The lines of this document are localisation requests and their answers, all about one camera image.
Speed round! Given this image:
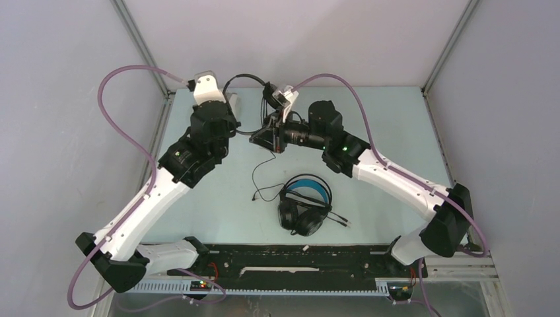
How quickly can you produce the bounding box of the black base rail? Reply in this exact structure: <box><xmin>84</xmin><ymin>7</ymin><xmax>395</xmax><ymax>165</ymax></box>
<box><xmin>166</xmin><ymin>242</ymin><xmax>438</xmax><ymax>293</ymax></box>

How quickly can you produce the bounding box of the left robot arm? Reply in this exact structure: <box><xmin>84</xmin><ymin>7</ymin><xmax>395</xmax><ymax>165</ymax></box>
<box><xmin>76</xmin><ymin>100</ymin><xmax>237</xmax><ymax>293</ymax></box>

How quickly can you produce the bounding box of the white over-ear headphones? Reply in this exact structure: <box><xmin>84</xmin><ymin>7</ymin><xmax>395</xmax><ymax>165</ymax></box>
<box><xmin>226</xmin><ymin>92</ymin><xmax>241</xmax><ymax>121</ymax></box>

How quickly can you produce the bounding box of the small black on-ear headphones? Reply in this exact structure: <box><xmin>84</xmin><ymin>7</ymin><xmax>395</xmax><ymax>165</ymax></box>
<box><xmin>222</xmin><ymin>73</ymin><xmax>276</xmax><ymax>137</ymax></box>

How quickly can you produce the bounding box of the black and blue gaming headset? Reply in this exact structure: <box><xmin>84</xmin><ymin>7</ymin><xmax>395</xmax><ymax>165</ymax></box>
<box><xmin>278</xmin><ymin>173</ymin><xmax>333</xmax><ymax>236</ymax></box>

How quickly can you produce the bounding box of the thin black headphone cable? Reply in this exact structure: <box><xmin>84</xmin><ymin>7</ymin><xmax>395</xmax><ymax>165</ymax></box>
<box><xmin>251</xmin><ymin>98</ymin><xmax>290</xmax><ymax>202</ymax></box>

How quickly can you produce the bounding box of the aluminium frame post right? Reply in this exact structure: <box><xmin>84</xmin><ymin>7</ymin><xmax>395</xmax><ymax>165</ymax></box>
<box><xmin>421</xmin><ymin>0</ymin><xmax>481</xmax><ymax>97</ymax></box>

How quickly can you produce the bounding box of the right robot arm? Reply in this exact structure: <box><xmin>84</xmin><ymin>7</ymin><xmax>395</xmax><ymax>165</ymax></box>
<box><xmin>250</xmin><ymin>101</ymin><xmax>473</xmax><ymax>276</ymax></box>

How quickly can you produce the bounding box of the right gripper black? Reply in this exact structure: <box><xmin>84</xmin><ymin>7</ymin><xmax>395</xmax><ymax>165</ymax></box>
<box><xmin>250</xmin><ymin>106</ymin><xmax>328</xmax><ymax>155</ymax></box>

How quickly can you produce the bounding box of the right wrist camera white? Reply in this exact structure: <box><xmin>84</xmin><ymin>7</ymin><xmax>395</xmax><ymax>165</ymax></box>
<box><xmin>270</xmin><ymin>85</ymin><xmax>298</xmax><ymax>123</ymax></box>

